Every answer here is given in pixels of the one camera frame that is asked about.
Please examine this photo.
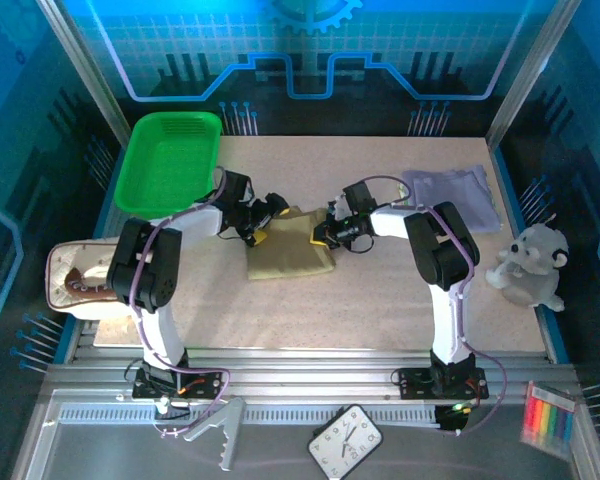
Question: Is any olive green skirt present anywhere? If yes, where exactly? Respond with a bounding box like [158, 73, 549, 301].
[244, 204, 338, 282]

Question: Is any lavender grey skirt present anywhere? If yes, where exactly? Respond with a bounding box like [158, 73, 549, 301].
[401, 164, 503, 234]

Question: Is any green plastic basket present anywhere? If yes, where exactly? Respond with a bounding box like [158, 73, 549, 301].
[113, 110, 224, 220]

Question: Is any cream quilted pouch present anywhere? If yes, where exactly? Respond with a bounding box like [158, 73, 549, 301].
[44, 238, 149, 321]

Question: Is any grey plush toy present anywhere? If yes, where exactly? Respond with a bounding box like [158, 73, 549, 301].
[485, 213, 571, 314]

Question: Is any white analog clock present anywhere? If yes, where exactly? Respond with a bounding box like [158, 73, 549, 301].
[307, 403, 385, 480]

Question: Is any black controller box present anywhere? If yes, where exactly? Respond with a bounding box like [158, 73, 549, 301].
[434, 403, 469, 432]

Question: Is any coloured marker box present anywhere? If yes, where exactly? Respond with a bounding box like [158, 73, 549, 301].
[519, 380, 580, 461]

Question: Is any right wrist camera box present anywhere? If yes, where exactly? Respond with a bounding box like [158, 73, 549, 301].
[327, 194, 350, 222]

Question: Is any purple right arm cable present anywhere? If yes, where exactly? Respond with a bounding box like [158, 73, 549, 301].
[347, 174, 509, 436]

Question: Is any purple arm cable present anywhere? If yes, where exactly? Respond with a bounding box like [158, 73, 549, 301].
[124, 166, 231, 440]
[347, 174, 509, 436]

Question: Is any aluminium front frame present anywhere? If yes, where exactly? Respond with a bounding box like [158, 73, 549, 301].
[9, 347, 600, 480]

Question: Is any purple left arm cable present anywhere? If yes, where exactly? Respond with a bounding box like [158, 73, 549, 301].
[124, 166, 231, 440]

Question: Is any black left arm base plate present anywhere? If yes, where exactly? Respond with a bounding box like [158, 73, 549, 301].
[131, 368, 226, 401]

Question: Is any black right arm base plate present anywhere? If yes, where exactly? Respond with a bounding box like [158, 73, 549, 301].
[392, 366, 490, 401]

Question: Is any slotted grey cable duct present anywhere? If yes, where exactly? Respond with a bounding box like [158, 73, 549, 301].
[59, 407, 441, 426]

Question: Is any grey toothed metal bracket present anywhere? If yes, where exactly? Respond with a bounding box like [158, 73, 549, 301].
[182, 397, 246, 472]

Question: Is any aluminium frame post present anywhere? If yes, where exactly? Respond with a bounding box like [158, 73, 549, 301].
[34, 0, 131, 146]
[484, 0, 584, 151]

